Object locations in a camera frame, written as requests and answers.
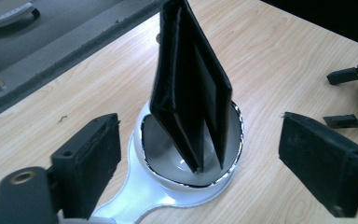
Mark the white stand with pole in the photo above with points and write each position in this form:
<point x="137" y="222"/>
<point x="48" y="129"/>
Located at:
<point x="143" y="196"/>

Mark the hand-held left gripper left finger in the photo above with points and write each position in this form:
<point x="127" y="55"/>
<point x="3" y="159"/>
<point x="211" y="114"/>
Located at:
<point x="87" y="161"/>

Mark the black leather wallet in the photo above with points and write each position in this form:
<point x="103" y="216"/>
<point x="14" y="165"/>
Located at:
<point x="186" y="87"/>

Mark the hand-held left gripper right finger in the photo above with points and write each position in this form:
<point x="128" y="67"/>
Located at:
<point x="326" y="161"/>

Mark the white bowl with silver rim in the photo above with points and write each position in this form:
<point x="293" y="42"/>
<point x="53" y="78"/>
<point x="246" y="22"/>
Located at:
<point x="161" y="155"/>

